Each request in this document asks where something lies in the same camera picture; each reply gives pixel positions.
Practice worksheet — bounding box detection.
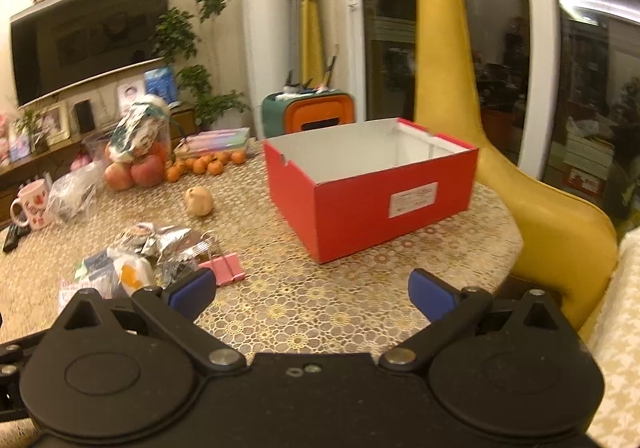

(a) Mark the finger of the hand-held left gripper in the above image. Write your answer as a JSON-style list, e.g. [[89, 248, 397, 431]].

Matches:
[[0, 335, 48, 379]]

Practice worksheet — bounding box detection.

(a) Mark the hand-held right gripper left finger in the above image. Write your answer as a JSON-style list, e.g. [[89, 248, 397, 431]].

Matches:
[[50, 270, 248, 376]]

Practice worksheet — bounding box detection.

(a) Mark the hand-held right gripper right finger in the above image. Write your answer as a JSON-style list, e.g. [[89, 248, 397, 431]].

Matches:
[[380, 269, 576, 371]]

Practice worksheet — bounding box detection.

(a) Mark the brown silver foil packet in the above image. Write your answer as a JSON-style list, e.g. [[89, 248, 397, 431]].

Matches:
[[150, 225, 208, 259]]

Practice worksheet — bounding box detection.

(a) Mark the blue white tissue pack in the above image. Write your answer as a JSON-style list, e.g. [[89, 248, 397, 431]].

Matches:
[[74, 248, 157, 301]]

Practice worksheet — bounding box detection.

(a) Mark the clear plastic packet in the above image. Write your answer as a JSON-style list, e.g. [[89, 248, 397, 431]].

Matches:
[[56, 277, 103, 311]]

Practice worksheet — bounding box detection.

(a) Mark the yellow doll head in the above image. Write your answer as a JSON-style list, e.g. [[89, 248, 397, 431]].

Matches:
[[185, 187, 215, 218]]

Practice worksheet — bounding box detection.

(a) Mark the red cardboard box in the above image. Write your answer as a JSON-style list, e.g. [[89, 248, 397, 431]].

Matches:
[[263, 117, 479, 265]]

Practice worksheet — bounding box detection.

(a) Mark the gold patterned desktop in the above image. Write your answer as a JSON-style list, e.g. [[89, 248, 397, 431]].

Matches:
[[0, 138, 523, 369]]

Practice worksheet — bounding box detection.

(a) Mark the black remote control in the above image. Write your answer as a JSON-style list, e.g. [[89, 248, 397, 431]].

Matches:
[[2, 223, 31, 254]]

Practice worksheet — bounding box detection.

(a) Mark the pile of oranges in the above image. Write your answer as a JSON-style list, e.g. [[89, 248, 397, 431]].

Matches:
[[165, 149, 247, 183]]

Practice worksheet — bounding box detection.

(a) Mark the red apple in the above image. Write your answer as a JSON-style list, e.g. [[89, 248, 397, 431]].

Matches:
[[131, 154, 167, 189], [104, 160, 136, 192]]

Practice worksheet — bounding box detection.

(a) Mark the white pink mug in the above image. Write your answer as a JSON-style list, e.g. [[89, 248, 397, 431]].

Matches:
[[10, 179, 55, 232]]

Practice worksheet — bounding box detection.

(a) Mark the pastel plastic case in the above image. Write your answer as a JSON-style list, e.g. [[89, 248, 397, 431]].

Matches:
[[175, 127, 251, 159]]

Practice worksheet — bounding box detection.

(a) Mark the clear plastic bag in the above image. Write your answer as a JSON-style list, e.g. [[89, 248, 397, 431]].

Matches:
[[47, 163, 108, 224]]

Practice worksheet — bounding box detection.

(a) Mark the printed fruit bag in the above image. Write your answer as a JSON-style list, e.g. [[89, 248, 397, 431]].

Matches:
[[105, 95, 173, 164]]

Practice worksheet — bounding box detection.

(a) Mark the cream patterned cushion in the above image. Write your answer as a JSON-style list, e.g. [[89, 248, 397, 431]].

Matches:
[[585, 228, 640, 448]]

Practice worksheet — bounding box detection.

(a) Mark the black speaker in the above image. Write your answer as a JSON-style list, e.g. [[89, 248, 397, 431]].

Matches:
[[72, 99, 97, 135]]

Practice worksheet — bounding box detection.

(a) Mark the portrait photo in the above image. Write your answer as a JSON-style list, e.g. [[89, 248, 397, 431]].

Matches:
[[116, 80, 147, 109]]

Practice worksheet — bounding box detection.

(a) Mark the blue picture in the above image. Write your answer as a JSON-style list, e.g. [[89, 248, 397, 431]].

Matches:
[[144, 67, 180, 105]]

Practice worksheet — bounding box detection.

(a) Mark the green orange tissue box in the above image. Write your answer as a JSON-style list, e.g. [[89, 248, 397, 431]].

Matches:
[[262, 89, 357, 140]]

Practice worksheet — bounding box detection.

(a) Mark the yellow leather chair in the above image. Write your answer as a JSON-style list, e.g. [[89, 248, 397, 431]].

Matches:
[[359, 0, 618, 331]]

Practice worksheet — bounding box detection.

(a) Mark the calligraphy brush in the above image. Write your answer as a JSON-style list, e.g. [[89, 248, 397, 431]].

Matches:
[[324, 45, 342, 90]]

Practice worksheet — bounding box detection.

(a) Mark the green potted plant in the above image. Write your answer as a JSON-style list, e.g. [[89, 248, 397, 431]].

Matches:
[[150, 0, 251, 129]]

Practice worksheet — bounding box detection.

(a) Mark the white round column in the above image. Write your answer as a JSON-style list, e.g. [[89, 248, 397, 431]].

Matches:
[[237, 0, 306, 139]]

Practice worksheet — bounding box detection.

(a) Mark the flat screen television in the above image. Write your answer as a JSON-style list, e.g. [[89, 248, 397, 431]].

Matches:
[[9, 0, 171, 109]]

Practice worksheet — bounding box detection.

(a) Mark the white photo frame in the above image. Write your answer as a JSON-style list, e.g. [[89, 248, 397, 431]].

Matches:
[[42, 103, 71, 141]]

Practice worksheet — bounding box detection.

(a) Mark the white door frame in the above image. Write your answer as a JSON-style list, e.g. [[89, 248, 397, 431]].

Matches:
[[517, 0, 563, 181], [342, 0, 371, 129]]

